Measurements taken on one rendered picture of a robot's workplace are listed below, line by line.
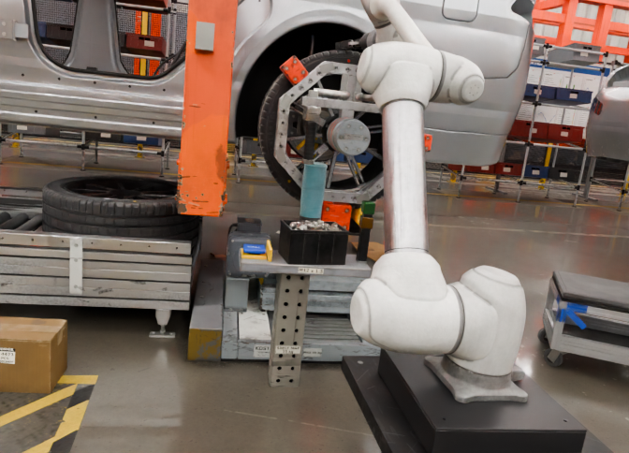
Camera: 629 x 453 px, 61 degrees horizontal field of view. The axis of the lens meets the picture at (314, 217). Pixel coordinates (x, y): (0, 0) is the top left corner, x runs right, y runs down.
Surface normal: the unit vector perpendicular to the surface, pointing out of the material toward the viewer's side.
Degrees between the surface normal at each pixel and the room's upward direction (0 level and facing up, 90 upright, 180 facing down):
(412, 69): 66
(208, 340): 90
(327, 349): 90
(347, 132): 90
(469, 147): 90
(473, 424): 2
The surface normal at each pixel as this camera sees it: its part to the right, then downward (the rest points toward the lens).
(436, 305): 0.30, -0.45
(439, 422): 0.15, -0.96
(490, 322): 0.14, 0.07
